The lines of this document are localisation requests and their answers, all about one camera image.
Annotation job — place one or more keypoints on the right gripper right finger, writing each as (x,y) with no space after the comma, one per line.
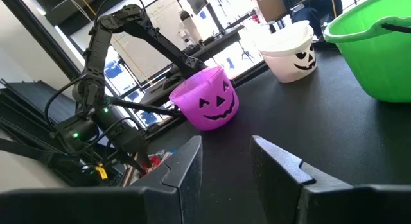
(282,192)

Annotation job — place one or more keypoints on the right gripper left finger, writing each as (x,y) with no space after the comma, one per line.
(180,192)

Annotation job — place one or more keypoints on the Hershey's white blue candy bar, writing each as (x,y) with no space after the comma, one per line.
(167,154)

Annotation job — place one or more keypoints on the red candy packet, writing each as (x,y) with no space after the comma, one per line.
(152,163)

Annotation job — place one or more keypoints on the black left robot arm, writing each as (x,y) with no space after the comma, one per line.
(154,34)

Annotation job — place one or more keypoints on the yellow tag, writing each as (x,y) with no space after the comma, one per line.
(101,172)

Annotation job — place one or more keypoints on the black table mat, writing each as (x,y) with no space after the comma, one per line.
(321,137)

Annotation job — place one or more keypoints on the white board panel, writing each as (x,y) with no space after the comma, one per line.
(138,57)

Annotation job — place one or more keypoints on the purple pumpkin face bucket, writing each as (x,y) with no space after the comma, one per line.
(192,95)

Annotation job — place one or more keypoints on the black folded panel stack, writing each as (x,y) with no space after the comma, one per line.
(32,95)

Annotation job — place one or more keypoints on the white pumpkin face bucket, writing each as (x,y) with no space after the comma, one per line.
(282,70)

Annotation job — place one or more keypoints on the green plastic bucket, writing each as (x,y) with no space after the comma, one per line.
(379,73)

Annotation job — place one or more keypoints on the person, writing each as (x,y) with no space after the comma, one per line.
(318,12)

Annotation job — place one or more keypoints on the brown cardboard box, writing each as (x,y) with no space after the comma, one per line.
(271,7)

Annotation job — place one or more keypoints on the black rig frame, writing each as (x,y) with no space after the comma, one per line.
(144,107)

